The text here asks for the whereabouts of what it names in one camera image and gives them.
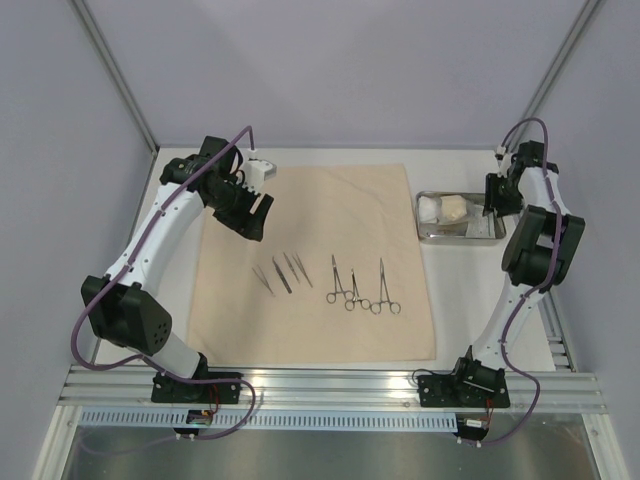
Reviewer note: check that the stainless steel tray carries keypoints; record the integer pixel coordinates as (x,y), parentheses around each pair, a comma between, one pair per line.
(426,232)

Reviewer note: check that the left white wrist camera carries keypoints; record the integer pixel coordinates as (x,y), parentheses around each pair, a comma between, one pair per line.
(257,172)

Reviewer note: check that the white gauze pad stack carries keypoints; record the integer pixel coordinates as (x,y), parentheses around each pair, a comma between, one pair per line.
(429,209)

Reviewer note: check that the straight steel tweezers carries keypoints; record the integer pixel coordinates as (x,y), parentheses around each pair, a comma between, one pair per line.
(291,267)

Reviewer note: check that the left aluminium frame post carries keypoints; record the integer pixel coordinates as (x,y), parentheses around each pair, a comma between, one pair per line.
(99,43)

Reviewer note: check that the aluminium frame post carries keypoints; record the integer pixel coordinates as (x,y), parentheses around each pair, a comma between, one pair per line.
(585,17)
(99,43)

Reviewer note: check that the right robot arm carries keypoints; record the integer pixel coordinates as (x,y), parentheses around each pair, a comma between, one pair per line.
(537,257)

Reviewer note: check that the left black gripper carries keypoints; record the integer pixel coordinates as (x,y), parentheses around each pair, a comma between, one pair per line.
(246,223)

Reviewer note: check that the right long needle holder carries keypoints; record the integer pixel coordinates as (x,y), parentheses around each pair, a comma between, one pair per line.
(384,297)

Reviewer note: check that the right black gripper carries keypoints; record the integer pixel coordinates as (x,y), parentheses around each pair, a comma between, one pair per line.
(500,192)

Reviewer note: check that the curved tip steel tweezers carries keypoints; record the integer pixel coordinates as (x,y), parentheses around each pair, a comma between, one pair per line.
(281,276)

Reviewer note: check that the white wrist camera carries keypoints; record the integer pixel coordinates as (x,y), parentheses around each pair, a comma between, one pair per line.
(257,172)
(505,157)

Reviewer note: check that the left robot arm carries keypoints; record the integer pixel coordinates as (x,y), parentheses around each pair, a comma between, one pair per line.
(121,305)

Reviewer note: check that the long pointed steel tweezers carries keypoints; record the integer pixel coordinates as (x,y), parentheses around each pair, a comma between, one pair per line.
(302,269)

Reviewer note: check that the small middle hemostat forceps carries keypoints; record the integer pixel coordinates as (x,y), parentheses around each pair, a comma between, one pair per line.
(356,299)

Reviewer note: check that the beige cloth mat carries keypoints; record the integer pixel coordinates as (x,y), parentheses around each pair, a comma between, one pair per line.
(359,214)

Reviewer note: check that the green mesh packet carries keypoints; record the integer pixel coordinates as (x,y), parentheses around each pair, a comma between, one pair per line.
(452,230)

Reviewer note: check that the suture packet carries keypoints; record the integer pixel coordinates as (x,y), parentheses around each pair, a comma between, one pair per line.
(481,227)

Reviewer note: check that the thin steel tweezers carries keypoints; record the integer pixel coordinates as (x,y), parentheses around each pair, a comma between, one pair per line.
(263,279)

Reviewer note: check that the slotted cable duct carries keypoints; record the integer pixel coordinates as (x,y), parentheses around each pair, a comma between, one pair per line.
(276,420)

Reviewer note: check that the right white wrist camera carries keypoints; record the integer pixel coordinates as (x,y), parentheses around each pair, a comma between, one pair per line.
(505,157)

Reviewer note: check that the left steel hemostat forceps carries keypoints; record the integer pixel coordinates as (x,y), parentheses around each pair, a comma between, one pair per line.
(338,289)

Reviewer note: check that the aluminium mounting rail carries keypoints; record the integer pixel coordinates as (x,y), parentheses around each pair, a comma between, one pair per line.
(322,390)

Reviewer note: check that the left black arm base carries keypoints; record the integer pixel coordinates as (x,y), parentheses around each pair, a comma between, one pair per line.
(225,391)

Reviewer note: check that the right aluminium frame post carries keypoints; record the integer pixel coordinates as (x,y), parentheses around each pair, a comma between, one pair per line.
(585,17)

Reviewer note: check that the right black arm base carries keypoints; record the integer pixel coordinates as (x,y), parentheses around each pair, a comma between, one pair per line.
(444,391)

